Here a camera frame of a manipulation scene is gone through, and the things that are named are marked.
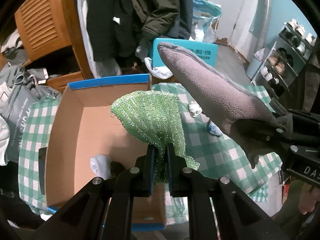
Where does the grey fabric cushion cover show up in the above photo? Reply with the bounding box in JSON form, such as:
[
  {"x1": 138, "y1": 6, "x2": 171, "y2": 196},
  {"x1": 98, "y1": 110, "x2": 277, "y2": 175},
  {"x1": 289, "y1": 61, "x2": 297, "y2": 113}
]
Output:
[{"x1": 158, "y1": 44, "x2": 285, "y2": 167}]

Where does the green sparkly knitted cloth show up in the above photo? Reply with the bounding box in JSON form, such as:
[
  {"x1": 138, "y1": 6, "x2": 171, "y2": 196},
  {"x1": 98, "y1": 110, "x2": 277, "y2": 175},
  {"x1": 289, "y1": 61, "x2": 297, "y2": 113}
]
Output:
[{"x1": 111, "y1": 90, "x2": 200, "y2": 183}]

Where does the white patterned cloth bundle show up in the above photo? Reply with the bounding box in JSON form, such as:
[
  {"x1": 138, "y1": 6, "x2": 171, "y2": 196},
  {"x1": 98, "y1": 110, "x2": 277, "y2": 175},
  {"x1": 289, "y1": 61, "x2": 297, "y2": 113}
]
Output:
[{"x1": 188, "y1": 101, "x2": 203, "y2": 118}]

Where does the person's right hand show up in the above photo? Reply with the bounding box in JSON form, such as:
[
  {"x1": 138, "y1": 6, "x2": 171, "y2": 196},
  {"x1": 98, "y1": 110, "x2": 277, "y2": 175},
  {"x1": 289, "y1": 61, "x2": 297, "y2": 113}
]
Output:
[{"x1": 298, "y1": 183, "x2": 320, "y2": 215}]

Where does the red box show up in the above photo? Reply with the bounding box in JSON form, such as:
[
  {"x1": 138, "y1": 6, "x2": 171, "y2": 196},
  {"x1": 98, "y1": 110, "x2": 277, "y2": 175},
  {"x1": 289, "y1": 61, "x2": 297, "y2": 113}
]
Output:
[{"x1": 281, "y1": 184, "x2": 290, "y2": 204}]

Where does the white sock in box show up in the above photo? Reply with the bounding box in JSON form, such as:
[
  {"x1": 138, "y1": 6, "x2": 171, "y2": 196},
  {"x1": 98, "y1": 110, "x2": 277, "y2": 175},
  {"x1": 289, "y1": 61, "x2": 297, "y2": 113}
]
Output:
[{"x1": 89, "y1": 154, "x2": 112, "y2": 179}]

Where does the green checkered tablecloth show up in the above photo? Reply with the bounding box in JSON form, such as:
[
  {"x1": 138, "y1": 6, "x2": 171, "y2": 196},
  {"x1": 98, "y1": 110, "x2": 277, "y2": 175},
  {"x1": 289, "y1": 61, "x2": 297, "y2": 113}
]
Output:
[{"x1": 18, "y1": 83, "x2": 282, "y2": 215}]

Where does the grey shoe rack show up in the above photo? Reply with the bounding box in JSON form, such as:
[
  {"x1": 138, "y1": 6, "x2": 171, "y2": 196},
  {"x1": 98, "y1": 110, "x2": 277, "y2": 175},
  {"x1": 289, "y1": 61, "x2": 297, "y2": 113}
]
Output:
[{"x1": 250, "y1": 18, "x2": 317, "y2": 99}]

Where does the light blue bin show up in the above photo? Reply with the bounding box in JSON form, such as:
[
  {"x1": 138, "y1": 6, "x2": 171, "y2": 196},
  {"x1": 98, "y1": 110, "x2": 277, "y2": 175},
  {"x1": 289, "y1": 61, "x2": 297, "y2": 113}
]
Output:
[{"x1": 246, "y1": 55, "x2": 264, "y2": 80}]

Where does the blue cardboard box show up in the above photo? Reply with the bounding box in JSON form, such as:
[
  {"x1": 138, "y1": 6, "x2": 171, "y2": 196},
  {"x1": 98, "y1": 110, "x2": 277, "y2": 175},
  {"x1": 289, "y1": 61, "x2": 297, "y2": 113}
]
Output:
[{"x1": 42, "y1": 74, "x2": 166, "y2": 239}]

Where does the teal sign board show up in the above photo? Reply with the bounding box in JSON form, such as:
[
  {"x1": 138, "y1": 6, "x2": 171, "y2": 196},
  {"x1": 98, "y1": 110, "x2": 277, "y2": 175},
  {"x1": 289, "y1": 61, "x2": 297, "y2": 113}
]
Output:
[{"x1": 150, "y1": 38, "x2": 218, "y2": 67}]

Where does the white plastic bag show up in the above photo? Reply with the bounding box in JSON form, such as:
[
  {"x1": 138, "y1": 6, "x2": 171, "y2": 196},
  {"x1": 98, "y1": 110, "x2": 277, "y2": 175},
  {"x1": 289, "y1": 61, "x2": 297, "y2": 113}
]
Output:
[{"x1": 136, "y1": 46, "x2": 173, "y2": 80}]

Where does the blue plastic bag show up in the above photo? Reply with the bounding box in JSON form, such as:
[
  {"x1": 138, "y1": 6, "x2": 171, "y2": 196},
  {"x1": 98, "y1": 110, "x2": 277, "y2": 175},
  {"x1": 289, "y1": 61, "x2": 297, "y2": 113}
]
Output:
[{"x1": 191, "y1": 0, "x2": 222, "y2": 43}]

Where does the grey printed bag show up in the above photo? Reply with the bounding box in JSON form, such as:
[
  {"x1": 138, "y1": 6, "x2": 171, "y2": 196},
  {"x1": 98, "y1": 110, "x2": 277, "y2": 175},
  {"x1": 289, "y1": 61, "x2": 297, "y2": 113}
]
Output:
[{"x1": 1, "y1": 63, "x2": 62, "y2": 166}]

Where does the dark hanging jacket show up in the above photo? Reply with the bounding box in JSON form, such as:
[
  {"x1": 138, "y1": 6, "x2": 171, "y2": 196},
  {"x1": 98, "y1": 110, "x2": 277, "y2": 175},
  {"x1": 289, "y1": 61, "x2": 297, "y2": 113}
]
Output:
[{"x1": 87, "y1": 0, "x2": 193, "y2": 62}]

